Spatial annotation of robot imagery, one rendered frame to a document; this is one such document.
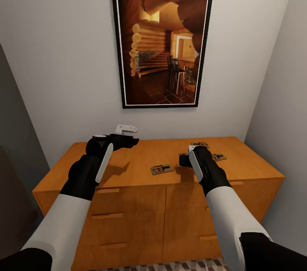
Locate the picture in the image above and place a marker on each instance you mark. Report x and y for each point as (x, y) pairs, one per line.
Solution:
(161, 48)

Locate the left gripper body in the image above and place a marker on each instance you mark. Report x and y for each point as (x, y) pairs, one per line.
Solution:
(124, 141)

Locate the cabinet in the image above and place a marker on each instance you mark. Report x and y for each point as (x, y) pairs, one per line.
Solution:
(138, 218)

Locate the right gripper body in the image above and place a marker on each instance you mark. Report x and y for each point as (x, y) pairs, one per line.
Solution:
(184, 160)

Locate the door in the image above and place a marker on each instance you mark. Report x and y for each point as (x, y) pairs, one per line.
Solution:
(22, 167)

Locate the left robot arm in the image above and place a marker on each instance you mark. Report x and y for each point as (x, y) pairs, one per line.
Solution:
(52, 247)

